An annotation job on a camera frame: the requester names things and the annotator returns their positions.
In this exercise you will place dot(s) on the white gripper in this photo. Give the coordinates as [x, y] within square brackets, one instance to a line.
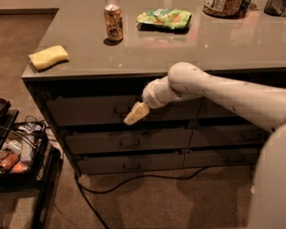
[150, 97]

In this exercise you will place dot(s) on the grey drawer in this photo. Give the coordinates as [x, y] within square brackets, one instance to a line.
[221, 157]
[142, 140]
[125, 164]
[211, 136]
[209, 109]
[75, 111]

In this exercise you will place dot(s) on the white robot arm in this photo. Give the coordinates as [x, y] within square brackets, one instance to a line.
[262, 105]

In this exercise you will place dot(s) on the grey drawer cabinet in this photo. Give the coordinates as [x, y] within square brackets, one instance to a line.
[251, 48]

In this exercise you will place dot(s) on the orange soda can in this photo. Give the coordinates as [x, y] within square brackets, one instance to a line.
[113, 21]

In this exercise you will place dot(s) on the green chip bag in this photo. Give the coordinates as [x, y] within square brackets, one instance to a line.
[165, 18]

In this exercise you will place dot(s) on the yellow sponge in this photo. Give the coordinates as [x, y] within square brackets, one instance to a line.
[48, 57]

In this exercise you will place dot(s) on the black cart with clutter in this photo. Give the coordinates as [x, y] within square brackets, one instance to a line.
[29, 166]

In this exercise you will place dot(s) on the large nut jar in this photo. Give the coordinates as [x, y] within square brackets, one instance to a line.
[223, 0]

